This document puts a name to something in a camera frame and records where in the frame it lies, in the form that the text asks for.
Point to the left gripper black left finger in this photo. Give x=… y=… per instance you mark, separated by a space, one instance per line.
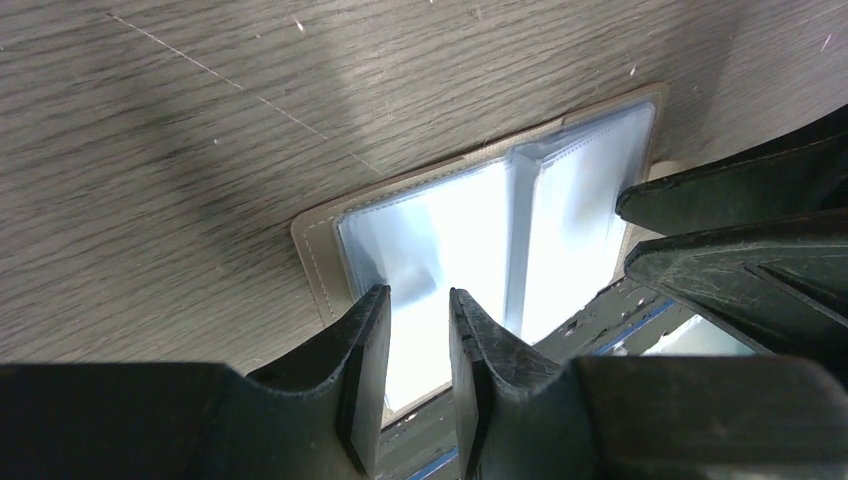
x=314 y=413

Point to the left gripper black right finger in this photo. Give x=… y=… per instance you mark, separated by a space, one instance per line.
x=520 y=415

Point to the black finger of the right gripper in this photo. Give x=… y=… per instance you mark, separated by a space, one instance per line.
x=780 y=286
x=801 y=172

